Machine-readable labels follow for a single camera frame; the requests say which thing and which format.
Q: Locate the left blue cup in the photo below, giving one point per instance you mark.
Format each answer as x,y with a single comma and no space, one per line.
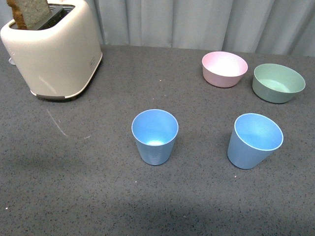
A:
155,132

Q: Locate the blue cup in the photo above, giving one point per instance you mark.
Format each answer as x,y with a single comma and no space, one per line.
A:
155,132
253,139

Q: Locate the pink bowl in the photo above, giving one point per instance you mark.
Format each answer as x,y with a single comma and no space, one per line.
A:
223,69

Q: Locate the right blue cup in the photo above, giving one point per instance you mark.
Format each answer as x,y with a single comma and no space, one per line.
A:
253,139

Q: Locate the cream white toaster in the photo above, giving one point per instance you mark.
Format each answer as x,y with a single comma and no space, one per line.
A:
58,62

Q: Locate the green bowl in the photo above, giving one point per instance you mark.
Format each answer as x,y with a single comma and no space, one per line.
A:
276,83

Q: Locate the grey curtain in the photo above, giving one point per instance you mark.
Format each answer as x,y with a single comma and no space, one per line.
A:
283,27

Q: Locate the toast slice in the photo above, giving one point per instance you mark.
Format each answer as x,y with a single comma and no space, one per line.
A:
27,13

